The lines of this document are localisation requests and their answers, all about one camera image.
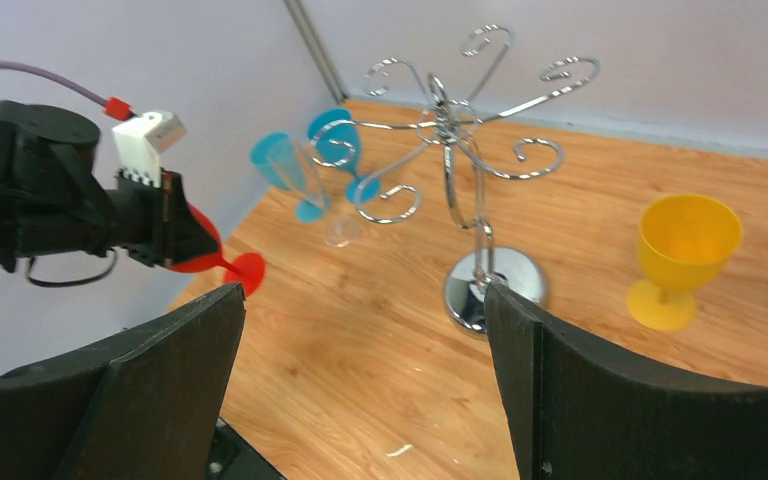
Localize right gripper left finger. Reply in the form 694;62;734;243
0;283;245;479

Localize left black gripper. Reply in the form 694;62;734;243
106;168;220;269

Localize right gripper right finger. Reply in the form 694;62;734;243
485;284;768;479

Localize red wine glass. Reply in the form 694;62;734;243
168;204;266;296

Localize blue wine glass front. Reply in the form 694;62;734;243
249;131;330;223

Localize blue wine glass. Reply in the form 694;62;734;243
249;131;330;223
307;108;381;203

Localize chrome wine glass rack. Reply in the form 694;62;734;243
309;24;602;339

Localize yellow wine glass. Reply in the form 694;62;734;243
626;194;744;331

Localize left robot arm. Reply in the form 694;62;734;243
0;100;220;272

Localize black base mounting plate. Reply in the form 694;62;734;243
205;417;286;480

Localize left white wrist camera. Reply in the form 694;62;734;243
112;111;187;188

